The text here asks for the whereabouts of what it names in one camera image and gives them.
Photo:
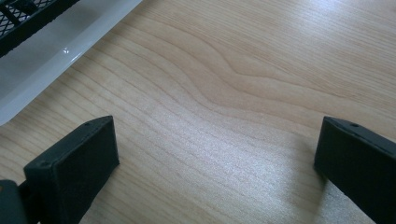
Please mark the black metal mesh rack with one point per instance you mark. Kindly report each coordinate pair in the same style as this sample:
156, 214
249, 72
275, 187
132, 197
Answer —
21, 18

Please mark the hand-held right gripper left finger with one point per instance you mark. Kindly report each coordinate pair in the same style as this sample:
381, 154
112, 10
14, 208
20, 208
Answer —
71, 174

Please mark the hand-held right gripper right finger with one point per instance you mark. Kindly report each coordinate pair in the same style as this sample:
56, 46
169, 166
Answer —
358, 161

